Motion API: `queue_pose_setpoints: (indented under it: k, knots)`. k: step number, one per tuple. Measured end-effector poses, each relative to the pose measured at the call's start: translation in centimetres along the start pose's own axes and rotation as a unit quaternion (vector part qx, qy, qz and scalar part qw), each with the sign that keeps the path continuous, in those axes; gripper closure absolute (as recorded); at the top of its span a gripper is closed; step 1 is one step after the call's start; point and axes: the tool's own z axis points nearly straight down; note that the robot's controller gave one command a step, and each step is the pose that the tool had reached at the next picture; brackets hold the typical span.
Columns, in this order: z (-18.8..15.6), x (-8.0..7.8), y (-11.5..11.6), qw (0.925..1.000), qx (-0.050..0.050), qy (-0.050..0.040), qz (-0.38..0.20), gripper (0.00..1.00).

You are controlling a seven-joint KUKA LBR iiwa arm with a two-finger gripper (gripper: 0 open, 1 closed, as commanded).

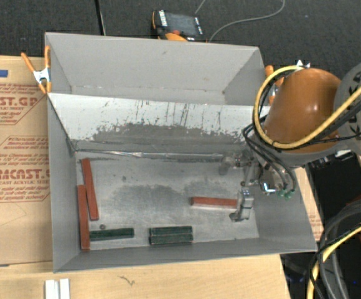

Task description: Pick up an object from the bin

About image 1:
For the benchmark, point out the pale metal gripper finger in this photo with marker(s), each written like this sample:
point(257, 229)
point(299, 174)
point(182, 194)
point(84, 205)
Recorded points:
point(224, 166)
point(245, 202)

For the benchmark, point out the red-brown flat block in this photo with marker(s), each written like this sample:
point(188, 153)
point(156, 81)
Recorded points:
point(213, 202)
point(83, 220)
point(90, 188)

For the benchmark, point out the grey metal bin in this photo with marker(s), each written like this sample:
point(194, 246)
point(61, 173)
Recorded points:
point(155, 179)

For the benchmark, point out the brown cardboard board red print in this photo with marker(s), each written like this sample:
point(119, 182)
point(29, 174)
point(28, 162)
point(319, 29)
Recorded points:
point(18, 154)

